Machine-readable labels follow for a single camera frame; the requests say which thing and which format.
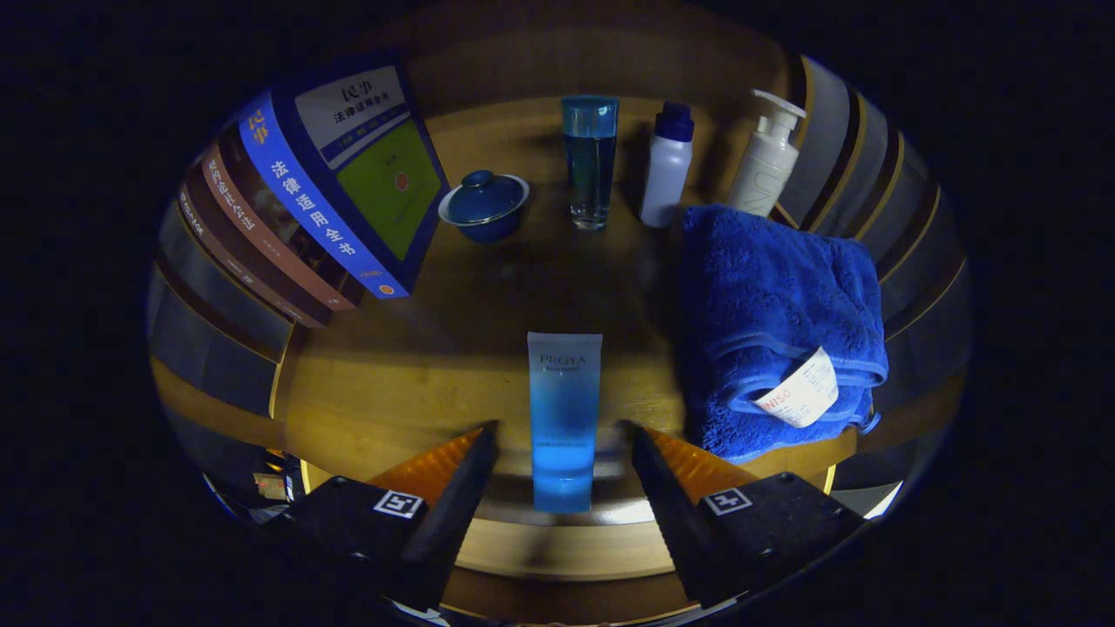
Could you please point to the dark brown book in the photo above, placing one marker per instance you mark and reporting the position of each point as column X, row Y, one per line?
column 226, row 252

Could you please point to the blue lidded teacup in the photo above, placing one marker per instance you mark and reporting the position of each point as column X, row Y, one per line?
column 483, row 205

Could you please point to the reddish brown book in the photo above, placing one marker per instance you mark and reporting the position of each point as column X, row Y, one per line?
column 261, row 235

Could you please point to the white pump bottle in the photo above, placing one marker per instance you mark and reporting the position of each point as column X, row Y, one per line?
column 765, row 170

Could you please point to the teal glass bottle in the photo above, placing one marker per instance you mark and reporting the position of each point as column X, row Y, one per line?
column 591, row 165

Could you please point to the white bottle with blue cap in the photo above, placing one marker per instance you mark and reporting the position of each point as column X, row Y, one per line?
column 666, row 174

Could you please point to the folded blue towel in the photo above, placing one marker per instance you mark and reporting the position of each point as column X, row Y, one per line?
column 766, row 296

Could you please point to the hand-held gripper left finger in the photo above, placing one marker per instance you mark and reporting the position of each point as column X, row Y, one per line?
column 440, row 522

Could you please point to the wooden cabinet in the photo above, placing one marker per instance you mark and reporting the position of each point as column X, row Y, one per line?
column 601, row 65

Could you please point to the blue book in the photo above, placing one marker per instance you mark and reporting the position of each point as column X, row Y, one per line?
column 375, row 174

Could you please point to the light blue cosmetic tube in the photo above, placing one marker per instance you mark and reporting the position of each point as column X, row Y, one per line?
column 564, row 409

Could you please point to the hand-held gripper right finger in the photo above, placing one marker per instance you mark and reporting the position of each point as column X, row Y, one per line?
column 684, row 522

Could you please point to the wooden countertop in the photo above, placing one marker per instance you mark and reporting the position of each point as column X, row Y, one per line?
column 488, row 348

